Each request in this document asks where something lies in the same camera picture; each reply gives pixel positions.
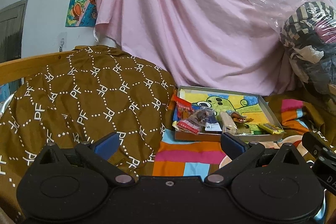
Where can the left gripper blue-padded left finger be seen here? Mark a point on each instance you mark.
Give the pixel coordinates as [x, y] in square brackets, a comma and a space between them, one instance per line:
[107, 146]

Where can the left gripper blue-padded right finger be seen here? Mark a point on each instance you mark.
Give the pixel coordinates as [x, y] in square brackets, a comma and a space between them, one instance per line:
[232, 146]

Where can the pale rice cracker bar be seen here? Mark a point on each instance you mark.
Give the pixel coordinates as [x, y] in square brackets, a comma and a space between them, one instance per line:
[228, 124]

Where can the yellow green snack packet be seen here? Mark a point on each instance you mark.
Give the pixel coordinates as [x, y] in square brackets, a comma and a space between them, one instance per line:
[271, 129]

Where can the dark brown snack packet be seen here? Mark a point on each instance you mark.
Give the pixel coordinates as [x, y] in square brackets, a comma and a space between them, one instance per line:
[202, 115]

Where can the blue and white snack bar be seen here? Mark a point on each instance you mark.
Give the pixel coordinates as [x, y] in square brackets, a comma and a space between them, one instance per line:
[212, 125]

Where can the gold snack packet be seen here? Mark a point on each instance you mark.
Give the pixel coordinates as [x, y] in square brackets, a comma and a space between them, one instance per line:
[238, 118]

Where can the red and white snack packet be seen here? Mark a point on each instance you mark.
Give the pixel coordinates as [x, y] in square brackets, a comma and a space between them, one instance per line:
[188, 126]

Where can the grey tray with cartoon towel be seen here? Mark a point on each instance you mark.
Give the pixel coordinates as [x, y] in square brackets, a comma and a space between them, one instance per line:
[249, 105]

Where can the brown PF patterned pillow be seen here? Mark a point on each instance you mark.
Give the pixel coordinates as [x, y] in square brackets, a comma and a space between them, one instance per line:
[84, 97]

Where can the colourful cartoon blanket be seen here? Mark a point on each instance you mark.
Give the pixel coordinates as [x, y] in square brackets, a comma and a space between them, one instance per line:
[297, 111]

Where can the red snack packet in tray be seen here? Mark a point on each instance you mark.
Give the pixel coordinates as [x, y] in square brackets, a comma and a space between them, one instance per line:
[184, 108]

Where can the wooden bed headboard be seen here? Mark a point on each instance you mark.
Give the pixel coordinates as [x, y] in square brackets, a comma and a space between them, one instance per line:
[21, 68]

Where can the pink hanging cloth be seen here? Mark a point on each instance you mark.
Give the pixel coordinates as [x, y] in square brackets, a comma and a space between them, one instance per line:
[224, 44]

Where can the plastic-wrapped bundle of clothes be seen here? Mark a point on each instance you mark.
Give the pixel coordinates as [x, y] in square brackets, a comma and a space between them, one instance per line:
[306, 29]

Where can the wall socket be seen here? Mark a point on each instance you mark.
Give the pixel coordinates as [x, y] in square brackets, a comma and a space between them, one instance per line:
[62, 40]

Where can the dark door frame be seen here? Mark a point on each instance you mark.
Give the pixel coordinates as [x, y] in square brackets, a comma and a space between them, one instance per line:
[12, 22]

